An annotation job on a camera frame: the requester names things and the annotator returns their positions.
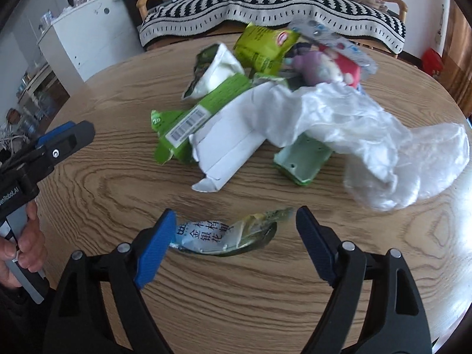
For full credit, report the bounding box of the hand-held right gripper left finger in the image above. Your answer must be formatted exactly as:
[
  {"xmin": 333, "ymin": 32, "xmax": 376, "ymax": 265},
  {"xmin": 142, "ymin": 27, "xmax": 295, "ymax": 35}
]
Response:
[{"xmin": 42, "ymin": 208, "xmax": 178, "ymax": 354}]

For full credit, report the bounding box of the white cabinet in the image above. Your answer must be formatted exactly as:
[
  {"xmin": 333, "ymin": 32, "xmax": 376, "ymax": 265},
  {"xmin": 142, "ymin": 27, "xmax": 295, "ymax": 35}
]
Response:
[{"xmin": 37, "ymin": 0, "xmax": 144, "ymax": 82}]

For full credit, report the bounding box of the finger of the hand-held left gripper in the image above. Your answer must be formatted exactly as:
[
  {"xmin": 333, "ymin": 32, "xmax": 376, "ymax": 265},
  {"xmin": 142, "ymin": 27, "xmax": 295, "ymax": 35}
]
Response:
[{"xmin": 34, "ymin": 120, "xmax": 96, "ymax": 170}]

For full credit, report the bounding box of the white green pouch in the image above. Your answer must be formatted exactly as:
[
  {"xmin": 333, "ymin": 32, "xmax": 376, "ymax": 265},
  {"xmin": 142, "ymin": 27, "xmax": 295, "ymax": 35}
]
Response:
[{"xmin": 181, "ymin": 43, "xmax": 246, "ymax": 100}]

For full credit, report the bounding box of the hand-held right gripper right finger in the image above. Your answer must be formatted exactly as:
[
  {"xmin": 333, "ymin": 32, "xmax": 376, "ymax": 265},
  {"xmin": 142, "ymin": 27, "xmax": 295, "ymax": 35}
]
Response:
[{"xmin": 295, "ymin": 206, "xmax": 433, "ymax": 354}]

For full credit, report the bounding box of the white paper carton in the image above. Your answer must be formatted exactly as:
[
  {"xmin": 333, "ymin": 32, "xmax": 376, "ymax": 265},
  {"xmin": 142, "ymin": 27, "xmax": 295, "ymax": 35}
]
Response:
[{"xmin": 189, "ymin": 90, "xmax": 281, "ymax": 193}]

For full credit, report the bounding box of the person's left hand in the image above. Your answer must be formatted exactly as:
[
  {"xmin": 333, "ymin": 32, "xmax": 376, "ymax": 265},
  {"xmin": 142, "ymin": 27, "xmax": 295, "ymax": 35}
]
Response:
[{"xmin": 0, "ymin": 201, "xmax": 49, "ymax": 289}]

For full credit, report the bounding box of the green barcode carton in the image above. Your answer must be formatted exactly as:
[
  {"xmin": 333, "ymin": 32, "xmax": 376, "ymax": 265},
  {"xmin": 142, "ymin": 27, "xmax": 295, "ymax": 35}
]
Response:
[{"xmin": 150, "ymin": 73, "xmax": 259, "ymax": 165}]

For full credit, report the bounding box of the yellow-green snack bag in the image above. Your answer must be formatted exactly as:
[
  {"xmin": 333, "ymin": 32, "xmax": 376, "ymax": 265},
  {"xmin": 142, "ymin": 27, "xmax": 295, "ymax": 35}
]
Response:
[{"xmin": 233, "ymin": 23, "xmax": 301, "ymax": 75}]

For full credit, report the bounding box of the light green moulded tray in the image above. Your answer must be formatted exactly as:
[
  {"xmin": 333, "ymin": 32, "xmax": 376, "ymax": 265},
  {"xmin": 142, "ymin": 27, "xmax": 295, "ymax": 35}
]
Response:
[{"xmin": 273, "ymin": 133, "xmax": 334, "ymax": 186}]

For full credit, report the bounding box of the brown curtain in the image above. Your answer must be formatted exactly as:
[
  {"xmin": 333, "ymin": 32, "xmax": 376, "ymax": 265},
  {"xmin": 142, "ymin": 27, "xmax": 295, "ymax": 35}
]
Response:
[{"xmin": 440, "ymin": 0, "xmax": 472, "ymax": 115}]

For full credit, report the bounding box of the blue printed foil wrapper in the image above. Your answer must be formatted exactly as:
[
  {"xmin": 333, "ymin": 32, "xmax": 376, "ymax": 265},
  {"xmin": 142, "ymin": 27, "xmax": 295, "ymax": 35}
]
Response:
[{"xmin": 288, "ymin": 20, "xmax": 378, "ymax": 76}]

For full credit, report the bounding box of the white shelving rack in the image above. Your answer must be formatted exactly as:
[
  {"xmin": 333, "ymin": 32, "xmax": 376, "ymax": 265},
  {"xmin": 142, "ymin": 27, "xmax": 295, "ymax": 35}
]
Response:
[{"xmin": 15, "ymin": 63, "xmax": 71, "ymax": 126}]

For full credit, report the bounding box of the person's left forearm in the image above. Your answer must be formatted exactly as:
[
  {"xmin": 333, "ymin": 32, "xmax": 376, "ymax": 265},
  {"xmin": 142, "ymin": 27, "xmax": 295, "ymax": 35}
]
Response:
[{"xmin": 0, "ymin": 284, "xmax": 56, "ymax": 354}]

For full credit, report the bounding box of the white plastic bag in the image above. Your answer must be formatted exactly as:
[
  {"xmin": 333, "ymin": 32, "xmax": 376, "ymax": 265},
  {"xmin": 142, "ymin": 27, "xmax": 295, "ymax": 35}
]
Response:
[{"xmin": 254, "ymin": 81, "xmax": 470, "ymax": 212}]

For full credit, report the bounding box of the white blue printed wrapper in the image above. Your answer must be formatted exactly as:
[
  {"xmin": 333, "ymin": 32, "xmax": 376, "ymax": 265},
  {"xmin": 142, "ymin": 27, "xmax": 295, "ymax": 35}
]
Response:
[{"xmin": 170, "ymin": 207, "xmax": 296, "ymax": 258}]

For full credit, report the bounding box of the red bag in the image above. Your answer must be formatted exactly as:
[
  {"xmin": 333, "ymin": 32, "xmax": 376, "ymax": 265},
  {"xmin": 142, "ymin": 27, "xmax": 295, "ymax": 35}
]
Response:
[{"xmin": 420, "ymin": 48, "xmax": 443, "ymax": 78}]

